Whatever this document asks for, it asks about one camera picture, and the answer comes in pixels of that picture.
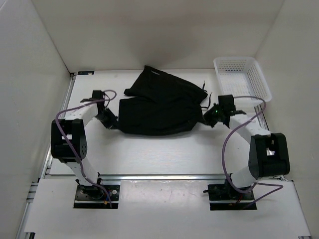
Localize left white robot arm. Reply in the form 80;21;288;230
51;90;118;199

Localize dark corner label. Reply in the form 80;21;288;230
77;71;95;75

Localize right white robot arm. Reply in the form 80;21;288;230
203;95;291;199

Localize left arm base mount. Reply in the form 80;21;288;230
73;183;120;209

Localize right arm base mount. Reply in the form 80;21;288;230
203;182;257;211

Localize black shorts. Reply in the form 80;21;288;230
118;66;208;136

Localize white plastic basket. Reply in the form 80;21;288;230
213;57;272;108

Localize aluminium frame rail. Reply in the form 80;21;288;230
42;174;285;182

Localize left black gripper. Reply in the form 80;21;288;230
95;107;120;129

